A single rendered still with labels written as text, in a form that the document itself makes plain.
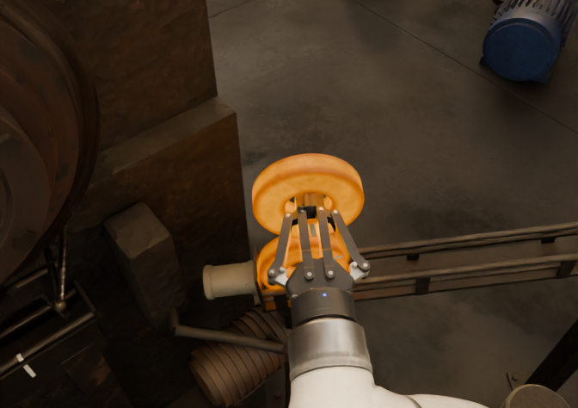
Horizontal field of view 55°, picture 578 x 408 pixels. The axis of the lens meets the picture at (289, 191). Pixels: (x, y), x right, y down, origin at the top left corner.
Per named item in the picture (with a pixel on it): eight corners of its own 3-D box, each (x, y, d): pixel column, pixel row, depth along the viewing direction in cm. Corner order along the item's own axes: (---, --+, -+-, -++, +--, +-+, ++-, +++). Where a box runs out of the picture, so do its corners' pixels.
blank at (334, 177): (242, 161, 73) (242, 181, 71) (359, 144, 72) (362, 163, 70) (262, 227, 85) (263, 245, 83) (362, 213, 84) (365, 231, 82)
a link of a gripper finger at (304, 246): (316, 293, 68) (304, 294, 68) (304, 220, 75) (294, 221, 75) (316, 278, 65) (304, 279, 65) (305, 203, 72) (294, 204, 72)
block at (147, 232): (128, 294, 107) (95, 218, 88) (164, 272, 110) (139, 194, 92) (156, 334, 101) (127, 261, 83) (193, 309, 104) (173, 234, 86)
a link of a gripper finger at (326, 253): (323, 277, 65) (335, 276, 65) (316, 202, 72) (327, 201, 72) (322, 293, 68) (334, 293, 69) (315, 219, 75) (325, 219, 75)
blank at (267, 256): (291, 289, 103) (292, 306, 101) (239, 254, 93) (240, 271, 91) (363, 256, 97) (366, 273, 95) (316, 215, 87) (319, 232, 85)
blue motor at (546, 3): (468, 79, 241) (489, 8, 215) (506, 17, 273) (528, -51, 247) (539, 102, 230) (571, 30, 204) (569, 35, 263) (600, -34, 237)
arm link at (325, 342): (368, 391, 64) (359, 342, 67) (378, 361, 56) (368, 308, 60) (290, 397, 63) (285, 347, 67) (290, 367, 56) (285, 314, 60)
